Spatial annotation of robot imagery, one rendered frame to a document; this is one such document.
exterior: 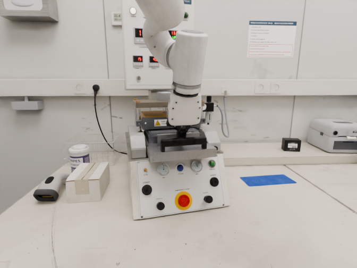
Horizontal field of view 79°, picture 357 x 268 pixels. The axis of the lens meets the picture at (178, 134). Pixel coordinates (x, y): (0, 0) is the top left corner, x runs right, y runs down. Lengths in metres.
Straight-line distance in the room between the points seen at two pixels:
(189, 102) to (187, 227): 0.38
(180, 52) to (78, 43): 1.00
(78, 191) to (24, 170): 0.91
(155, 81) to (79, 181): 0.54
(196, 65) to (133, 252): 0.51
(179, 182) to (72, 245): 0.36
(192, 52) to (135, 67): 0.49
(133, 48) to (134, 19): 0.12
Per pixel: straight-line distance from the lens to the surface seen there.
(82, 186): 0.88
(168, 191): 0.75
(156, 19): 0.50
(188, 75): 0.60
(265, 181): 1.07
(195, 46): 0.58
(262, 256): 0.66
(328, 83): 1.70
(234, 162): 1.21
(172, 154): 0.68
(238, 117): 1.49
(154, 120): 0.82
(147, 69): 1.04
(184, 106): 0.64
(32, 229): 0.83
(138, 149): 0.74
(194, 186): 0.78
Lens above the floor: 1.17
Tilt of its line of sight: 13 degrees down
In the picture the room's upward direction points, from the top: straight up
